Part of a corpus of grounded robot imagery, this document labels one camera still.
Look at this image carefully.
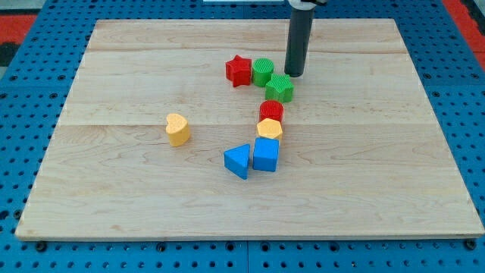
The green star block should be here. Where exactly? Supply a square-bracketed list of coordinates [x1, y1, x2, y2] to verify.
[264, 74, 294, 103]

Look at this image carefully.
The red star block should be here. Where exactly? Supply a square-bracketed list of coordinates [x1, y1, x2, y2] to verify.
[225, 55, 252, 87]

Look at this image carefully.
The blue triangle block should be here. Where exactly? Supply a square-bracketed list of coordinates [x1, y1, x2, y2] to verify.
[224, 144, 250, 180]

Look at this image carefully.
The yellow hexagon block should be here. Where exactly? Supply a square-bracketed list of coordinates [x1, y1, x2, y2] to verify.
[256, 118, 283, 141]

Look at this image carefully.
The blue cube block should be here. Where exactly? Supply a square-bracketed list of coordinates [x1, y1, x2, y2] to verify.
[253, 137, 280, 172]

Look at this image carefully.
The red cylinder block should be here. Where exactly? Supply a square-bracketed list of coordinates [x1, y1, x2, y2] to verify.
[259, 100, 284, 122]

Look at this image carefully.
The yellow heart block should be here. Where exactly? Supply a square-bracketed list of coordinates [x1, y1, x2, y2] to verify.
[165, 113, 191, 147]

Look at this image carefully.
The green cylinder block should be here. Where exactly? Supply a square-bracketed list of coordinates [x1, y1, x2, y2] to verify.
[252, 58, 274, 87]

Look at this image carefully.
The light wooden board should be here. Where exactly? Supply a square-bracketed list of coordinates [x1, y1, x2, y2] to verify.
[16, 19, 484, 241]

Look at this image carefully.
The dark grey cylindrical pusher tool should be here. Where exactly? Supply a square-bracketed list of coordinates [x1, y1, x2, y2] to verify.
[284, 8, 315, 77]

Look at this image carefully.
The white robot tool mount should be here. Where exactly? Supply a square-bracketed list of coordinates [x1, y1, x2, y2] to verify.
[288, 0, 327, 11]

